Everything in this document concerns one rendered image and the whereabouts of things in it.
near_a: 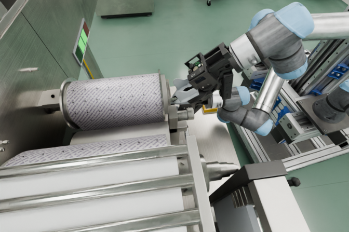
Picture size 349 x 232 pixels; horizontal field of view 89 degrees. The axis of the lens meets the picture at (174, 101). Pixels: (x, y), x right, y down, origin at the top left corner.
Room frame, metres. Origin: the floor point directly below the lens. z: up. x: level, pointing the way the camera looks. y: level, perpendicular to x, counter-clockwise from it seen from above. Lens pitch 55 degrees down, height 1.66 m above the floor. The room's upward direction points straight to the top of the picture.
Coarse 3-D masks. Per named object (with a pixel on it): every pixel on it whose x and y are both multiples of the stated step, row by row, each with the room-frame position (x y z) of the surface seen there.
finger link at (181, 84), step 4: (176, 80) 0.33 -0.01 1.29; (180, 80) 0.34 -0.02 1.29; (184, 80) 0.34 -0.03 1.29; (188, 80) 0.34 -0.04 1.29; (176, 84) 0.33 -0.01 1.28; (180, 84) 0.34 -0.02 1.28; (184, 84) 0.34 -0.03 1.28; (188, 84) 0.34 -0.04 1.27; (180, 88) 0.33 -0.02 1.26; (184, 88) 0.33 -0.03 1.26; (188, 88) 0.33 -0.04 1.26; (172, 96) 0.32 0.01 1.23
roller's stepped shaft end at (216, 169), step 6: (210, 162) 0.09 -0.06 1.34; (216, 162) 0.09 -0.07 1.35; (222, 162) 0.09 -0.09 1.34; (210, 168) 0.08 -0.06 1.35; (216, 168) 0.08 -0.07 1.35; (222, 168) 0.08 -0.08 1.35; (228, 168) 0.08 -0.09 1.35; (234, 168) 0.08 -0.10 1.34; (210, 174) 0.07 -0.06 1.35; (216, 174) 0.07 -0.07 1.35; (222, 174) 0.07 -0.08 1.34; (228, 174) 0.07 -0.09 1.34; (210, 180) 0.06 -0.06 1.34; (216, 180) 0.06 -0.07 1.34
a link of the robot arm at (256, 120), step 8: (272, 72) 0.54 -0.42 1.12; (264, 80) 0.52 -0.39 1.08; (272, 80) 0.50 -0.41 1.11; (280, 80) 0.50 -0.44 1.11; (264, 88) 0.48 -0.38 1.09; (272, 88) 0.47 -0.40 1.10; (280, 88) 0.47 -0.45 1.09; (264, 96) 0.44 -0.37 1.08; (272, 96) 0.43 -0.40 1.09; (256, 104) 0.41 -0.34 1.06; (264, 104) 0.40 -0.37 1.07; (272, 104) 0.41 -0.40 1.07; (248, 112) 0.38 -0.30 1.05; (256, 112) 0.38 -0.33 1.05; (264, 112) 0.37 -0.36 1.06; (248, 120) 0.35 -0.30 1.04; (256, 120) 0.34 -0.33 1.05; (264, 120) 0.34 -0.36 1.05; (248, 128) 0.33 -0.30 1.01; (256, 128) 0.32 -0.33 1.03; (264, 128) 0.31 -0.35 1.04
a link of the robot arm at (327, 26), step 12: (264, 12) 0.50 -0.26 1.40; (336, 12) 0.51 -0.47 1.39; (348, 12) 0.50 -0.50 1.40; (252, 24) 0.50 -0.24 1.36; (324, 24) 0.46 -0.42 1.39; (336, 24) 0.46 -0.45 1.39; (348, 24) 0.46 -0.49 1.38; (312, 36) 0.45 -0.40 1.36; (324, 36) 0.45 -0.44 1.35; (336, 36) 0.45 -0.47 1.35; (348, 36) 0.46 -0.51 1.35
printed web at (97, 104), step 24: (72, 96) 0.27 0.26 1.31; (96, 96) 0.27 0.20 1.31; (120, 96) 0.27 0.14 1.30; (144, 96) 0.27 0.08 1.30; (96, 120) 0.23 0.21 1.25; (120, 120) 0.24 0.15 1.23; (144, 120) 0.25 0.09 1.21; (96, 144) 0.11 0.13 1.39; (120, 144) 0.11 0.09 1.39; (144, 144) 0.10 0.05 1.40
